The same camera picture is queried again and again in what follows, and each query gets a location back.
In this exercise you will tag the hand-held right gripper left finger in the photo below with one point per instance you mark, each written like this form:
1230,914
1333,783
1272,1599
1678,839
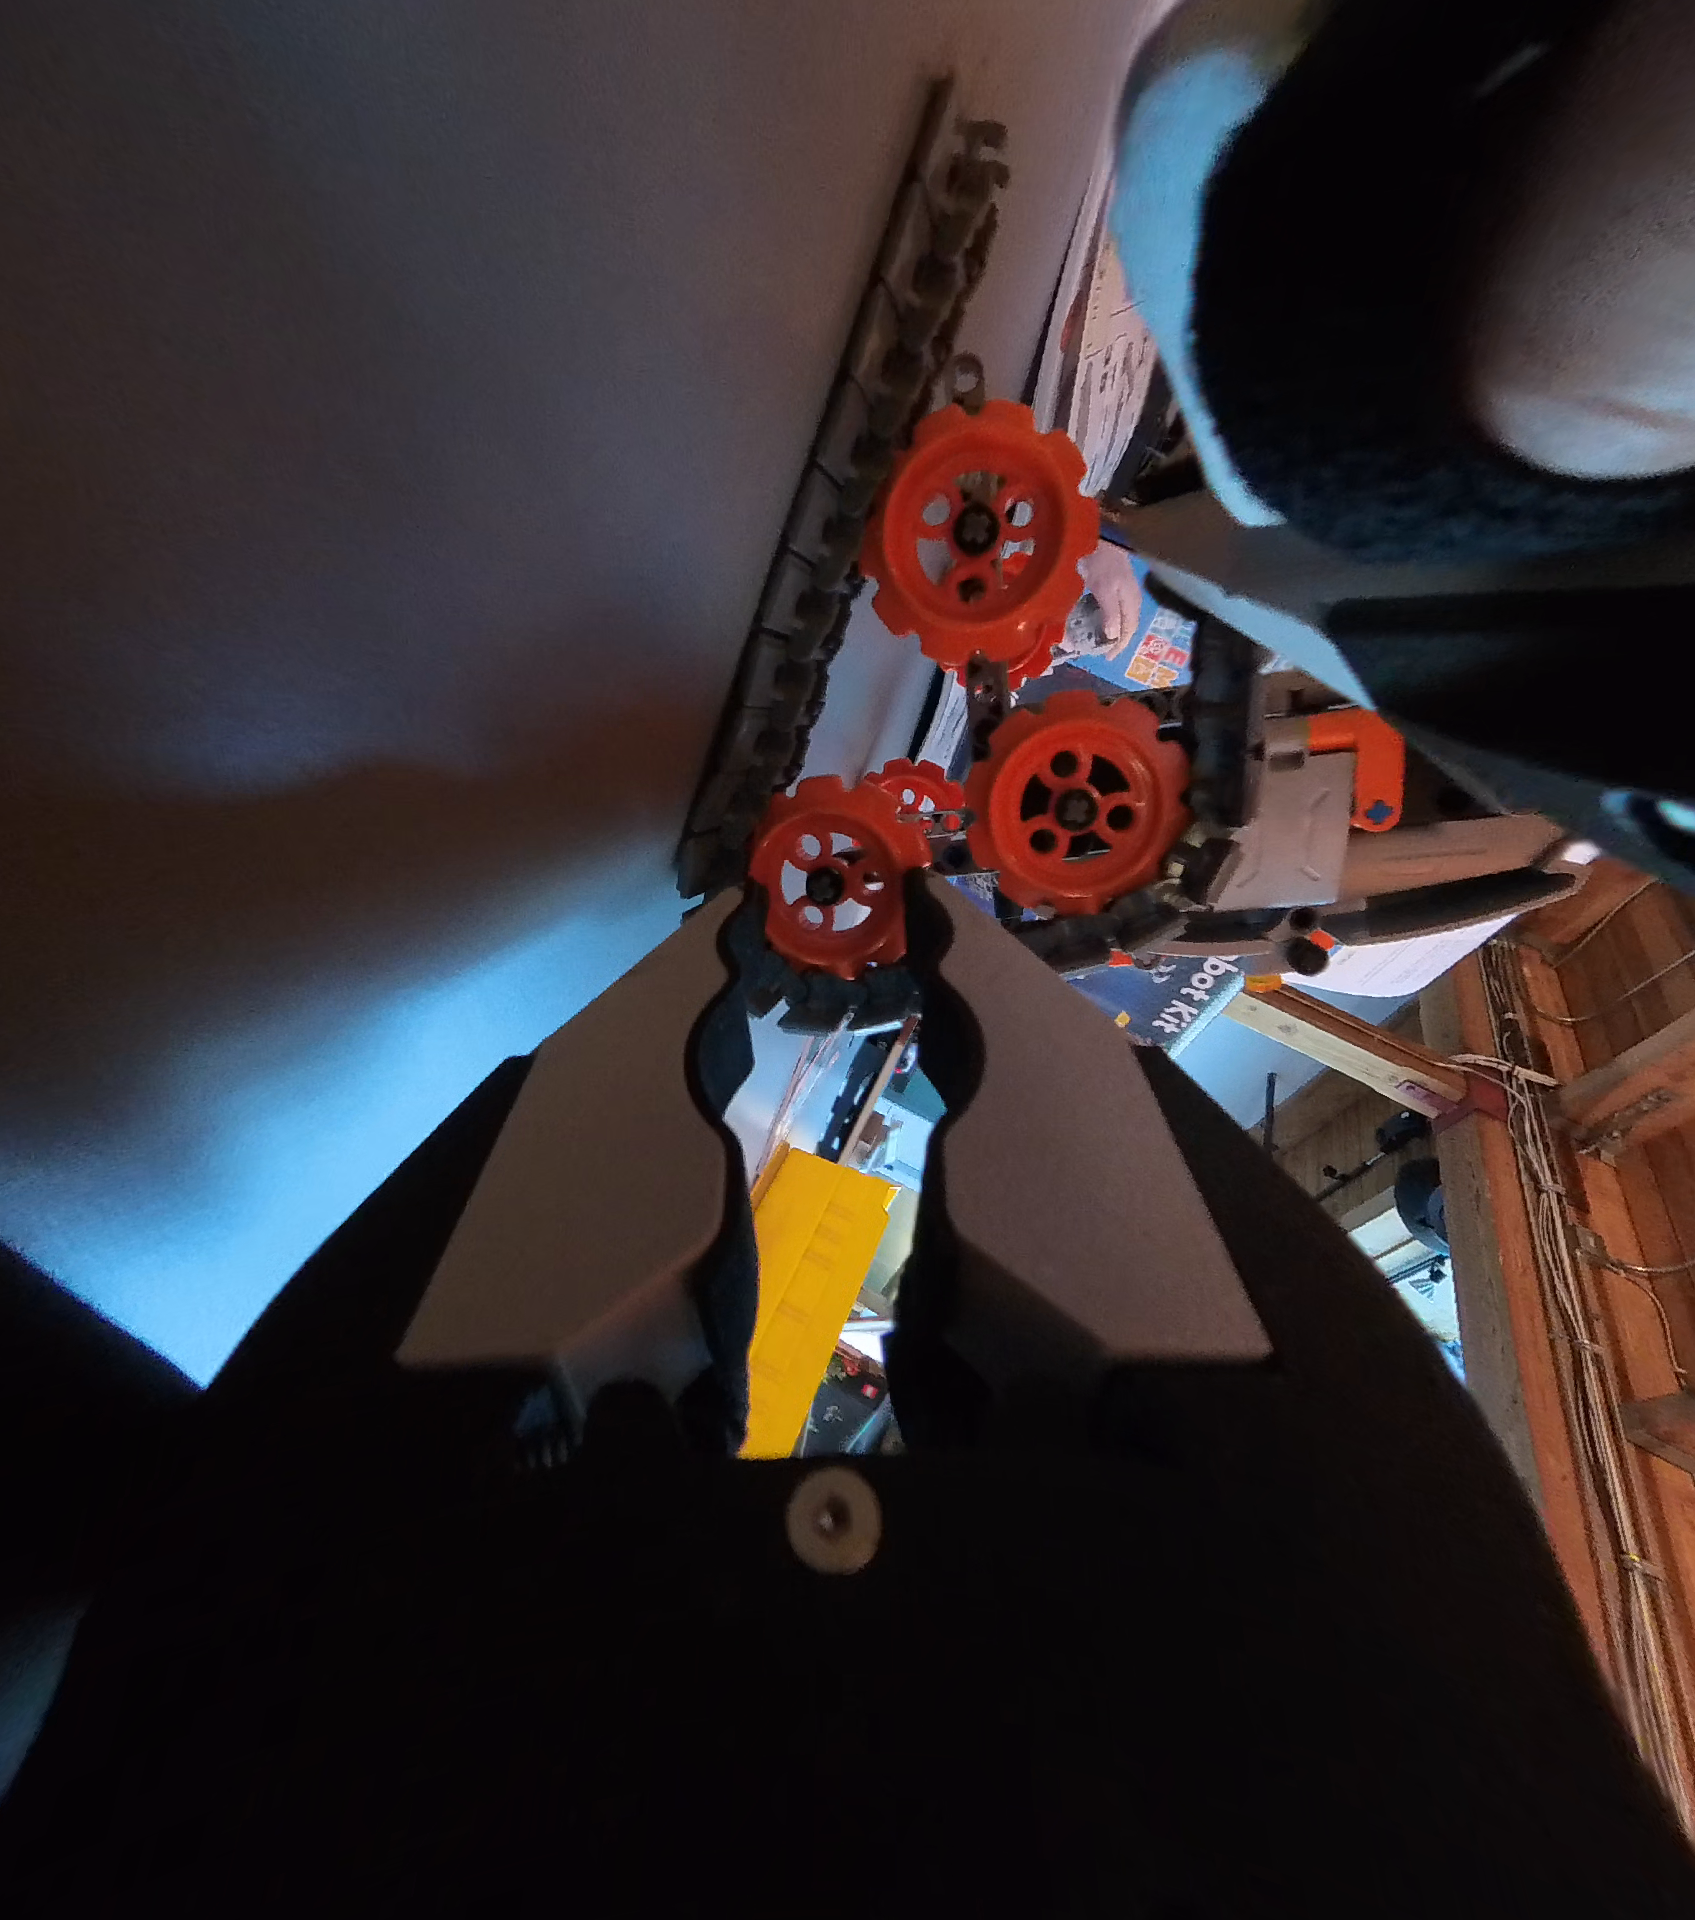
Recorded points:
593,1200

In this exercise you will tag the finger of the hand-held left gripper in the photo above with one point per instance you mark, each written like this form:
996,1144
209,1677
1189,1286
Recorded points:
1461,862
1268,592

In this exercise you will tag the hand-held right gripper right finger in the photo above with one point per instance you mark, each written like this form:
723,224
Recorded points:
1074,1200

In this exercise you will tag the dark grey toy track belt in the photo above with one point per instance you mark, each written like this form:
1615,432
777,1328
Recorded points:
825,556

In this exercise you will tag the grey desk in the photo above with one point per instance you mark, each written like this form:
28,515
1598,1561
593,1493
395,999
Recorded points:
337,449

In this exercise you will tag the white printed sheet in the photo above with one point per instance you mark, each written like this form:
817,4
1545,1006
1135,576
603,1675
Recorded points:
1417,961

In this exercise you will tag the blue toy robot box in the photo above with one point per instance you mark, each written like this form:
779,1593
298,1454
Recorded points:
1161,998

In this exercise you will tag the yellow storage bin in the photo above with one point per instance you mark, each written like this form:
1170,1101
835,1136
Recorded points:
803,1276

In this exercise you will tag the open instruction booklet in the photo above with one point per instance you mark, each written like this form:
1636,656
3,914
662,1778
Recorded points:
1109,377

